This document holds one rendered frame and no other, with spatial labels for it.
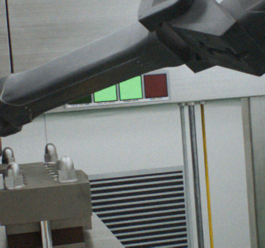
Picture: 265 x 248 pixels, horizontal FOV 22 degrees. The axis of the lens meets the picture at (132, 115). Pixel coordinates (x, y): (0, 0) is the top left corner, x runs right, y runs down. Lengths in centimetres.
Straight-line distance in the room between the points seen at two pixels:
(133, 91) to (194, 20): 86
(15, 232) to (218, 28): 69
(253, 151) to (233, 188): 233
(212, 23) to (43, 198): 59
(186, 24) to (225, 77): 91
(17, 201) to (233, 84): 67
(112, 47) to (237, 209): 342
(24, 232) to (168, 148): 282
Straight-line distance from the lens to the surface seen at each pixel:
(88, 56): 87
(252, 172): 186
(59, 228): 127
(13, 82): 97
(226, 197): 417
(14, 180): 121
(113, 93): 157
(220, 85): 164
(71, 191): 120
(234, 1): 72
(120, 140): 396
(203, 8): 74
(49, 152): 154
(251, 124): 184
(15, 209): 120
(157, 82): 159
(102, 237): 136
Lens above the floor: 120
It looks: 3 degrees down
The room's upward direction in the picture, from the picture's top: 4 degrees counter-clockwise
